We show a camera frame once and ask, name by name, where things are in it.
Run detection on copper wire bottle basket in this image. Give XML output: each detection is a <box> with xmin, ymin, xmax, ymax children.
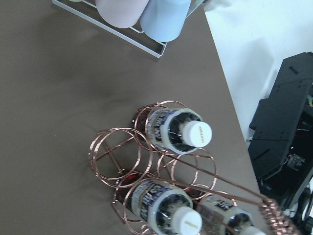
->
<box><xmin>88</xmin><ymin>100</ymin><xmax>299</xmax><ymax>235</ymax></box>

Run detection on tea bottle front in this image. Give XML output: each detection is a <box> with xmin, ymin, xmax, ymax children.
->
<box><xmin>146</xmin><ymin>108</ymin><xmax>213</xmax><ymax>155</ymax></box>

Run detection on tea bottle back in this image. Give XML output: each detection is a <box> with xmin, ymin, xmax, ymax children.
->
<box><xmin>196</xmin><ymin>194</ymin><xmax>264</xmax><ymax>235</ymax></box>

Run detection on blue cup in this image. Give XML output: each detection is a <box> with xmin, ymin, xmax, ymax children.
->
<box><xmin>140</xmin><ymin>0</ymin><xmax>191</xmax><ymax>42</ymax></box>

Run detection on pink cup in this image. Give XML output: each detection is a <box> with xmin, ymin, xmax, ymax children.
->
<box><xmin>95</xmin><ymin>0</ymin><xmax>149</xmax><ymax>28</ymax></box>

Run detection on white cup rack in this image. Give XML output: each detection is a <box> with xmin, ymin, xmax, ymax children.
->
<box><xmin>52</xmin><ymin>0</ymin><xmax>206</xmax><ymax>59</ymax></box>

